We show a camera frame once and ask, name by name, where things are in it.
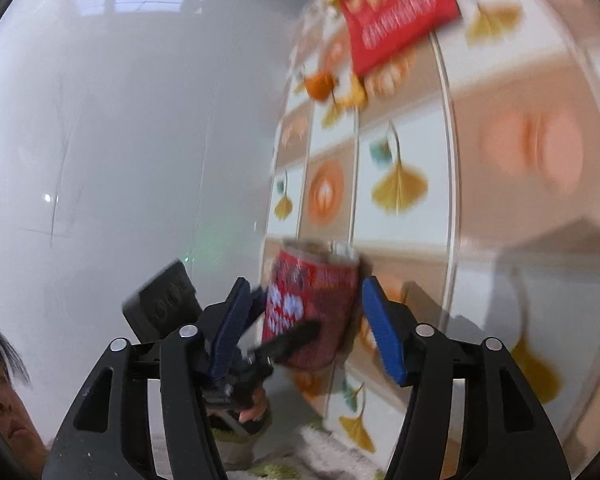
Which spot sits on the person's left hand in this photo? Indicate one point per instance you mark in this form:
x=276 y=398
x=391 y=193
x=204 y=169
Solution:
x=256 y=410

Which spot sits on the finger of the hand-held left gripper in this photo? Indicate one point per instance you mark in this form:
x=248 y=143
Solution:
x=258 y=300
x=290 y=341

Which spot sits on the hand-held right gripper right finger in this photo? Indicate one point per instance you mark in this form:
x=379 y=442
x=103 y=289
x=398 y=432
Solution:
x=385 y=330

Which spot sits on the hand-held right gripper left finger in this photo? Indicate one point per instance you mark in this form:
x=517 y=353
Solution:
x=227 y=330

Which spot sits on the red snack packet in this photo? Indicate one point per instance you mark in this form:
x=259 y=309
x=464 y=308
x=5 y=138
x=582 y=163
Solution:
x=395 y=15

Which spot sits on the orange fruit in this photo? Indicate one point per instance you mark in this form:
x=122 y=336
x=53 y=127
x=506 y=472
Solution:
x=320 y=86

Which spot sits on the red printed can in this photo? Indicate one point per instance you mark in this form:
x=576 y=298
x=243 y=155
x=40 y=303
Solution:
x=325 y=300

